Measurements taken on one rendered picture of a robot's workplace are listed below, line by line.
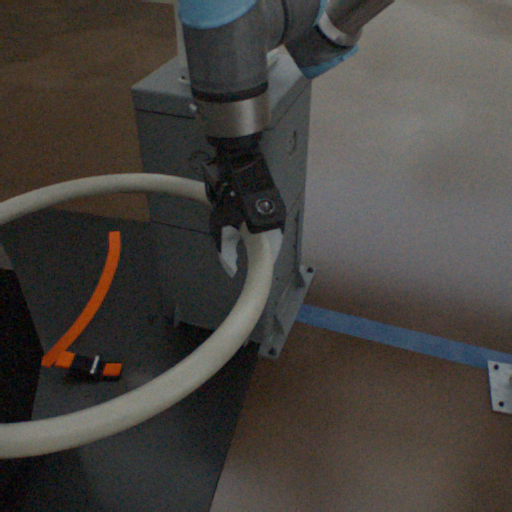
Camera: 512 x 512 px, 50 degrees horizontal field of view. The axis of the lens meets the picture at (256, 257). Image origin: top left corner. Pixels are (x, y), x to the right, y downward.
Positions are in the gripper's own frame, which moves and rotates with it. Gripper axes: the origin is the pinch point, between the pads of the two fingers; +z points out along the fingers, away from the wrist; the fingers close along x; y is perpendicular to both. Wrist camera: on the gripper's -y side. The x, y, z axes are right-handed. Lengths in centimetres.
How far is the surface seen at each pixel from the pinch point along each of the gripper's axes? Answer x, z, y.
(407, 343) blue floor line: -69, 92, 49
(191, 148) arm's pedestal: -11, 17, 77
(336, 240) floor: -75, 89, 111
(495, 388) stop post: -83, 93, 22
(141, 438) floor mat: 24, 85, 46
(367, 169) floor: -119, 89, 159
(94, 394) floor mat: 34, 84, 66
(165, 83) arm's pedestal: -9, 1, 87
